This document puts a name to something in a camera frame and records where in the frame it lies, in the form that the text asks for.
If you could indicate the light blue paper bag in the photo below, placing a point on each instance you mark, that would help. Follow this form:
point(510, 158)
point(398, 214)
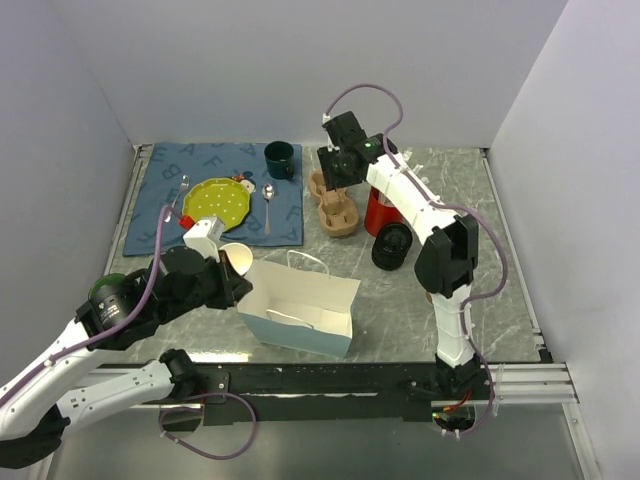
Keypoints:
point(298, 309)

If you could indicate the dark green mug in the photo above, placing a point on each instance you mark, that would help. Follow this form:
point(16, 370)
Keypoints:
point(279, 158)

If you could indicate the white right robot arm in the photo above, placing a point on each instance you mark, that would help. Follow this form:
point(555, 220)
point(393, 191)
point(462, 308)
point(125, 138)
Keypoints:
point(449, 242)

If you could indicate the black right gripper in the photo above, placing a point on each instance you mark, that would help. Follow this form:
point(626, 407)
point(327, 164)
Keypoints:
point(326, 156)

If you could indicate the red cup holder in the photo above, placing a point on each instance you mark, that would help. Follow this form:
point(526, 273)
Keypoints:
point(379, 214)

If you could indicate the blue alphabet cloth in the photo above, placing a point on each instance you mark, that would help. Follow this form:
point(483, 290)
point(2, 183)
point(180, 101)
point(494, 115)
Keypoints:
point(242, 162)

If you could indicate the yellow-green dotted plate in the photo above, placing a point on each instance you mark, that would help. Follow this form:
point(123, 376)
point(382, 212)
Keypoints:
point(224, 198)

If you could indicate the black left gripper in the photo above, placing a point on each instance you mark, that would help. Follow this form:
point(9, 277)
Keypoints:
point(234, 287)

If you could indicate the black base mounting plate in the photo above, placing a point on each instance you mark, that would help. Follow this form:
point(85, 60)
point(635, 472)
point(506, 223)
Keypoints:
point(319, 391)

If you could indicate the silver spoon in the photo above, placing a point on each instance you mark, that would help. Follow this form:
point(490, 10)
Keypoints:
point(268, 193)

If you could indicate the stack of brown paper cups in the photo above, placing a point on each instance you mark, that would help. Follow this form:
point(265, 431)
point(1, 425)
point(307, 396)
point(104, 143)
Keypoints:
point(240, 257)

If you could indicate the brown pulp cup carrier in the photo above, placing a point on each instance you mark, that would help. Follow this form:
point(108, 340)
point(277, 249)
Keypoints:
point(338, 214)

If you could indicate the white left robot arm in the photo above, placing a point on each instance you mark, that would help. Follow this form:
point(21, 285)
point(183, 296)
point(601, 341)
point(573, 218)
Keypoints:
point(44, 404)

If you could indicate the stack of black lids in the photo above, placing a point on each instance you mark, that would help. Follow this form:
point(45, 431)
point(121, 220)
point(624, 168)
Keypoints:
point(391, 246)

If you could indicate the aluminium frame rail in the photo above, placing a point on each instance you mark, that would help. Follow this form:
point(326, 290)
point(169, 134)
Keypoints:
point(529, 383)

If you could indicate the silver fork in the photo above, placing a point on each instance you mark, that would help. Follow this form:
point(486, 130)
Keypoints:
point(182, 188)

